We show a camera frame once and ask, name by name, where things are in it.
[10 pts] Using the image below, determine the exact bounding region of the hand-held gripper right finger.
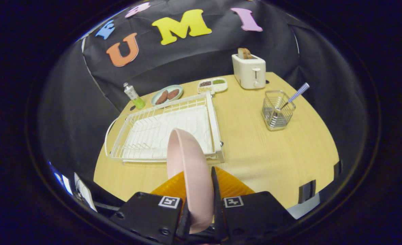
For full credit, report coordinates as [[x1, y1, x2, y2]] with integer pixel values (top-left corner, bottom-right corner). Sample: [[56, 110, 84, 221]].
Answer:
[[211, 166, 297, 245]]

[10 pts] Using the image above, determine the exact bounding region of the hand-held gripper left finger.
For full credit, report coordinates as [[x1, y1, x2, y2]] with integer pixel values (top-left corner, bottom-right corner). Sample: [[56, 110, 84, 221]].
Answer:
[[109, 171, 191, 245]]

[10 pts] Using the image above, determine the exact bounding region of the pink plate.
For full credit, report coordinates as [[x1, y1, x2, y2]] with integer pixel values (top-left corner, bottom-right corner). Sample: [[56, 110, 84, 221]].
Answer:
[[166, 128, 215, 234]]

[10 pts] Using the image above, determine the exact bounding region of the white wire dish rack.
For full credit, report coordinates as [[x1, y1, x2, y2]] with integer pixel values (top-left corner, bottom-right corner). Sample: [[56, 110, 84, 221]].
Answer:
[[104, 91, 225, 164]]

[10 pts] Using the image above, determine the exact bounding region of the metal wire basket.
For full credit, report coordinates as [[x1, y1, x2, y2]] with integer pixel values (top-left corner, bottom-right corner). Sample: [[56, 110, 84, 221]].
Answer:
[[262, 90, 296, 131]]

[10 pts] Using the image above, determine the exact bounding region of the blue checkered handle spoon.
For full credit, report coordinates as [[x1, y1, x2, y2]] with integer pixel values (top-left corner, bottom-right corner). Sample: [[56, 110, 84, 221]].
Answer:
[[275, 82, 310, 111]]

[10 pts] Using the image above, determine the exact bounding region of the pale green plate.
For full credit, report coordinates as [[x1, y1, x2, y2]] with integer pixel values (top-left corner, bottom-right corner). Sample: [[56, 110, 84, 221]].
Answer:
[[151, 85, 184, 106]]

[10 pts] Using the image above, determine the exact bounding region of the black table edge clamp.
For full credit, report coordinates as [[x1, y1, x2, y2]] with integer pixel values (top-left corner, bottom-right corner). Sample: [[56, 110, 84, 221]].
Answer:
[[298, 180, 316, 204]]

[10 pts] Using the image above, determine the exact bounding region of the white paper sheet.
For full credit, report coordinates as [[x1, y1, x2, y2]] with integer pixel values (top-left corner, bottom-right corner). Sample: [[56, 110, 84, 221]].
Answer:
[[74, 173, 97, 212]]

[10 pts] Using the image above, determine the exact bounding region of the clear bottle with green liquid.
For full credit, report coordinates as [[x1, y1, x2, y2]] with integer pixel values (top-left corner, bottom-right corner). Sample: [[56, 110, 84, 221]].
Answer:
[[124, 82, 145, 110]]

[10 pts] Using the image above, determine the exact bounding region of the white divided condiment tray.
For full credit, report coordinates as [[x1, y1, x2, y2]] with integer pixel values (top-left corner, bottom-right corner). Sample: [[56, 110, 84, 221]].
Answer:
[[197, 77, 228, 95]]

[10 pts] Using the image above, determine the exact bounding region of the white toaster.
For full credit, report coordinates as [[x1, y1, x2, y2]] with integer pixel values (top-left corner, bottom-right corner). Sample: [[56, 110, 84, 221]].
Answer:
[[232, 53, 266, 90]]

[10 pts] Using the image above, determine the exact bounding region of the black backdrop cloth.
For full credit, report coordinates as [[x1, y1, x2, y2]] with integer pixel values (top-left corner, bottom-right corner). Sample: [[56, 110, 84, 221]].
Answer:
[[37, 0, 368, 191]]

